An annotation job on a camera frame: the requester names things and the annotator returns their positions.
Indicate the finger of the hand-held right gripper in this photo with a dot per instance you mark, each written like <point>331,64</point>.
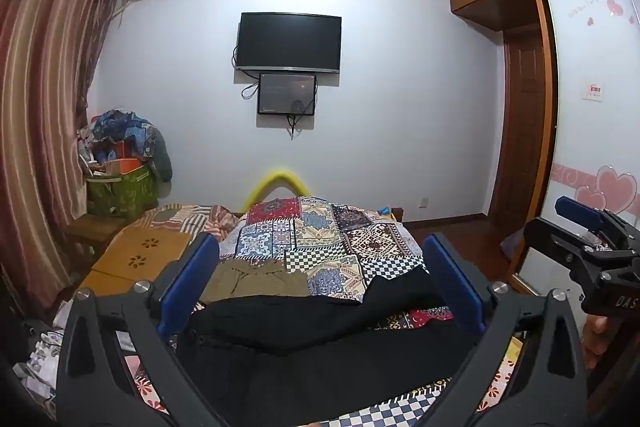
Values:
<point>545,232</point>
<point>575,209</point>

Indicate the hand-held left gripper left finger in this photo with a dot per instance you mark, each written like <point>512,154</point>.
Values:
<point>192,287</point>

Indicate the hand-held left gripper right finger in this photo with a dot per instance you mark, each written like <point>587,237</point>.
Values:
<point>452,287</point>

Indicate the black pants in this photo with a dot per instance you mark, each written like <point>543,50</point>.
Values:
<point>310,347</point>

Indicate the olive green pants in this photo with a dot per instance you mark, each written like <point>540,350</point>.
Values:
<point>250,282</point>

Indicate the person's right hand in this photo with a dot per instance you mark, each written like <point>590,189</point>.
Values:
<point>595,342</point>

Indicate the purple cloth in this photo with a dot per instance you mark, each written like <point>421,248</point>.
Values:
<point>512,246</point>

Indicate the wooden lap table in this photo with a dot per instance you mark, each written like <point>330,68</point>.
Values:
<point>135,257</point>

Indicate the wardrobe sliding door with hearts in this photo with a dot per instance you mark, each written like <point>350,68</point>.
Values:
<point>590,142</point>

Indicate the brown wooden door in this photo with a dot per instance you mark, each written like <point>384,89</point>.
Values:
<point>522,132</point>

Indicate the wooden stool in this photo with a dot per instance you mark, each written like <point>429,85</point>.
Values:
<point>92,229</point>

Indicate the paper note sticker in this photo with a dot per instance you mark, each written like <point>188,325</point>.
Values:
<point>593,92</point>

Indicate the patchwork printed blanket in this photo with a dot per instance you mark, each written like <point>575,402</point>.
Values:
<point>320,232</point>

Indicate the white patterned cloth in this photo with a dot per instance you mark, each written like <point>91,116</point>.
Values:
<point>40,357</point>

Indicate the striped red curtain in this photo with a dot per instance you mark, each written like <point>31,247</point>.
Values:
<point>45,107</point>

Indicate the white wall socket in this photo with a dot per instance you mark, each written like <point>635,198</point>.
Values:
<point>423,202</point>

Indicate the small black wall monitor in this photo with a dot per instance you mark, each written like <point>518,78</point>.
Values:
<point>285,94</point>

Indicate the black wall television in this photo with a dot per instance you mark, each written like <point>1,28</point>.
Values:
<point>290,42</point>

